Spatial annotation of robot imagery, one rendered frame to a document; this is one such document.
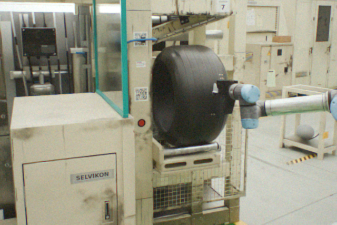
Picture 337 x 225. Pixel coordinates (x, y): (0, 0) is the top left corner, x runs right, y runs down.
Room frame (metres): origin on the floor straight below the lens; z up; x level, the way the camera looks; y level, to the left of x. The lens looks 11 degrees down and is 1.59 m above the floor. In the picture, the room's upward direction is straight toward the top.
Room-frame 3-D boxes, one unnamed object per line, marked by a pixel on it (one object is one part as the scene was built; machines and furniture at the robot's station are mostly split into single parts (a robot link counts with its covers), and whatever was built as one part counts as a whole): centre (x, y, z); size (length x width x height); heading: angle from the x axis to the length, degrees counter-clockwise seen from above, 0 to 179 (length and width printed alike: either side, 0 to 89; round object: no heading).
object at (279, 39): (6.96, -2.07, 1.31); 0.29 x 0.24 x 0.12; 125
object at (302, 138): (4.62, -1.78, 0.40); 0.60 x 0.35 x 0.80; 35
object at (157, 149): (2.10, 0.09, 0.90); 0.40 x 0.03 x 0.10; 20
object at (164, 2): (2.49, -0.09, 1.71); 0.61 x 0.25 x 0.15; 110
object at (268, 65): (6.89, -1.77, 0.62); 0.91 x 0.58 x 1.25; 125
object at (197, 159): (2.03, -0.12, 0.83); 0.36 x 0.09 x 0.06; 110
